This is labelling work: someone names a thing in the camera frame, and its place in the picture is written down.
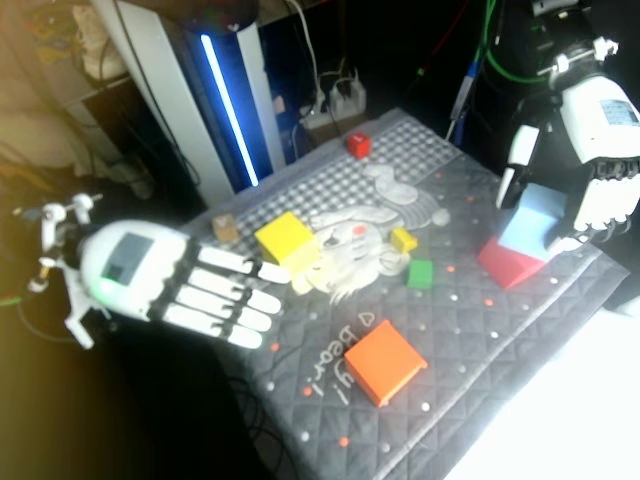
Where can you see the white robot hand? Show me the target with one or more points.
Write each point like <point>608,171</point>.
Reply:
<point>130,260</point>
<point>595,120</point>

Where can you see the light blue cube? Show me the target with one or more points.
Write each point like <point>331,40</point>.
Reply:
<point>532,220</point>

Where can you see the large yellow cube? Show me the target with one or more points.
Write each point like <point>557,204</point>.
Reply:
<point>285,235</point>

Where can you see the small wooden cube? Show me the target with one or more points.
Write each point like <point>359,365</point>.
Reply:
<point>225,227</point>

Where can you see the large red cube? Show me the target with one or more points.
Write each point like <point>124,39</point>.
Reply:
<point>507,265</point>

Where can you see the small yellow cube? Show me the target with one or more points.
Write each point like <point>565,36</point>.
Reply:
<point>404,240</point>

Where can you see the small green cube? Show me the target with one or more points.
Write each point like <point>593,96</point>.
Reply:
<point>420,274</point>

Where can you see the small red cube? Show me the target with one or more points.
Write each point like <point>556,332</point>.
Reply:
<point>359,145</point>

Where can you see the orange cube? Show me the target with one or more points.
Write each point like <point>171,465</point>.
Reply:
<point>382,357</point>

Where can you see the blue and white plug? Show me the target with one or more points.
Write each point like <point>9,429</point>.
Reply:
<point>462,100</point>

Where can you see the white column with blue light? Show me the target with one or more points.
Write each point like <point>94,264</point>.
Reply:
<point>175,90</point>

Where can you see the long white power strip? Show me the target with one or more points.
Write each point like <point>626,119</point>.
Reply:
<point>325,120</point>

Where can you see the white power strip with plugs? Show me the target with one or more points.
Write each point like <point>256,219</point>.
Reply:
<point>345,95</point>

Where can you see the grey quilt with bear print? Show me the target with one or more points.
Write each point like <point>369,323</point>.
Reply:
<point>450,340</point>

